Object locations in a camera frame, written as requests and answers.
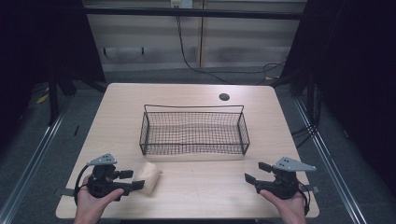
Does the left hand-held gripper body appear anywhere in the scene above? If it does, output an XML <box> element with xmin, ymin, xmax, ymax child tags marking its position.
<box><xmin>86</xmin><ymin>152</ymin><xmax>131</xmax><ymax>199</ymax></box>

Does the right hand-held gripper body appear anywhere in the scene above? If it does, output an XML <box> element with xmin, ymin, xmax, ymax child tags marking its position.
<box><xmin>254</xmin><ymin>156</ymin><xmax>318</xmax><ymax>201</ymax></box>

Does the beige bread loaf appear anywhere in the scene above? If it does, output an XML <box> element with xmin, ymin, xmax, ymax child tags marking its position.
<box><xmin>133</xmin><ymin>161</ymin><xmax>163</xmax><ymax>196</ymax></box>

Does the person's right hand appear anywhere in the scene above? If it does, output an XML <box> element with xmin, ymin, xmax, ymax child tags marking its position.
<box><xmin>259</xmin><ymin>189</ymin><xmax>308</xmax><ymax>224</ymax></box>

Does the person's left hand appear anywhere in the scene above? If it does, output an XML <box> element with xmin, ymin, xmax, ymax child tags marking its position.
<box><xmin>74</xmin><ymin>175</ymin><xmax>125</xmax><ymax>224</ymax></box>

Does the yellow floor tape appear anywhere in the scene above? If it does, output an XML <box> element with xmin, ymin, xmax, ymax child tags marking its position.
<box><xmin>35</xmin><ymin>92</ymin><xmax>50</xmax><ymax>105</ymax></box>

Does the black curtain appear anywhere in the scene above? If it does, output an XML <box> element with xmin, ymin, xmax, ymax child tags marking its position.
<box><xmin>0</xmin><ymin>0</ymin><xmax>106</xmax><ymax>97</ymax></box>
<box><xmin>270</xmin><ymin>0</ymin><xmax>396</xmax><ymax>190</ymax></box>

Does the right hand-held gripper black cable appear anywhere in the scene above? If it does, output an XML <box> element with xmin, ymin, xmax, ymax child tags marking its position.
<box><xmin>297</xmin><ymin>181</ymin><xmax>312</xmax><ymax>217</ymax></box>

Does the hand-held gripper black cable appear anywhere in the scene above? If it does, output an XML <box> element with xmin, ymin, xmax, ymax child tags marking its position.
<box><xmin>297</xmin><ymin>181</ymin><xmax>312</xmax><ymax>217</ymax></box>
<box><xmin>73</xmin><ymin>163</ymin><xmax>93</xmax><ymax>206</ymax></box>

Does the left hand-held gripper black cable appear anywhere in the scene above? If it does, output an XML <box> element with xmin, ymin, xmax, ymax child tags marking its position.
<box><xmin>73</xmin><ymin>163</ymin><xmax>93</xmax><ymax>206</ymax></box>

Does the black wire mesh basket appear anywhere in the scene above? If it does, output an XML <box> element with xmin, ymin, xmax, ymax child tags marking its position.
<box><xmin>138</xmin><ymin>104</ymin><xmax>251</xmax><ymax>157</ymax></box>

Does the aluminium floor rail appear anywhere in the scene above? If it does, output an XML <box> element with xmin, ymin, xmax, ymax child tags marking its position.
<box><xmin>0</xmin><ymin>104</ymin><xmax>69</xmax><ymax>224</ymax></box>
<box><xmin>293</xmin><ymin>97</ymin><xmax>369</xmax><ymax>224</ymax></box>

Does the bundle of black floor cables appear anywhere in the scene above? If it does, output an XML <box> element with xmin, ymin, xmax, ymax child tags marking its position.
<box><xmin>290</xmin><ymin>83</ymin><xmax>322</xmax><ymax>149</ymax></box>

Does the long black wall cable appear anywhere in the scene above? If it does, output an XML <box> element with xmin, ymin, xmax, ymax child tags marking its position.
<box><xmin>176</xmin><ymin>14</ymin><xmax>288</xmax><ymax>86</ymax></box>

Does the black horizontal frame bar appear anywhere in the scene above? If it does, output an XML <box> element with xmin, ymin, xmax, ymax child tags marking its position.
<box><xmin>83</xmin><ymin>7</ymin><xmax>304</xmax><ymax>21</ymax></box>

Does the white wall socket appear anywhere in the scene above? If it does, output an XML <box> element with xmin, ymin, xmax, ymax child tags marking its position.
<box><xmin>170</xmin><ymin>0</ymin><xmax>194</xmax><ymax>9</ymax></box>

